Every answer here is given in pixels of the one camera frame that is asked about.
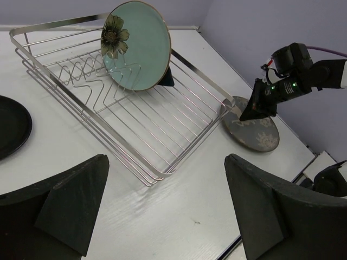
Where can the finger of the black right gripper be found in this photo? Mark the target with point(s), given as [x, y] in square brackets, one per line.
[257, 108]

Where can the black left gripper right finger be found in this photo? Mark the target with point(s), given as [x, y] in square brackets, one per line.
[278, 219]

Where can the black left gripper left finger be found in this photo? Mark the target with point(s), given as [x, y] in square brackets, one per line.
[55, 217]

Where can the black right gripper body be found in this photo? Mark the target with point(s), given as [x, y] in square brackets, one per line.
[298, 74]

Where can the teal flower plate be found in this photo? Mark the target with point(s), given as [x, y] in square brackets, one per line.
[136, 46]

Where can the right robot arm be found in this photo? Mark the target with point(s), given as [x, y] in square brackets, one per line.
[337, 78]

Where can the grey deer plate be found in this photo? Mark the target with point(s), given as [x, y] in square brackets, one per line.
[259, 135]

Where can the black round plate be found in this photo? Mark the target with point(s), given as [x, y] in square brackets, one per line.
[16, 126]

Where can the steel wire dish rack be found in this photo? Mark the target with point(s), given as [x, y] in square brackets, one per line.
[151, 132]

